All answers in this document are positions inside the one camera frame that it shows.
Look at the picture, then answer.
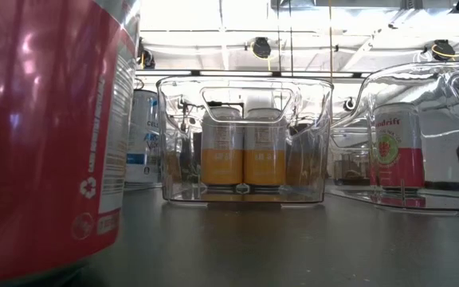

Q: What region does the red bottle white cap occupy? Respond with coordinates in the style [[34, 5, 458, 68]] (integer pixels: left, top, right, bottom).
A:
[[367, 102, 426, 191]]

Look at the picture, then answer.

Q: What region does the orange bottle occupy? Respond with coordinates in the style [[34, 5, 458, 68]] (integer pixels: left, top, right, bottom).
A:
[[243, 107, 288, 187]]

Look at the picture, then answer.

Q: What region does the white and blue Celsius can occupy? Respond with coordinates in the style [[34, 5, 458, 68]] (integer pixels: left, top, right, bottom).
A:
[[124, 88, 163, 190]]

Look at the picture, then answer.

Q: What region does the red and white Spindrift can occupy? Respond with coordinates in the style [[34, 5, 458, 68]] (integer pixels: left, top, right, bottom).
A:
[[0, 0, 142, 286]]

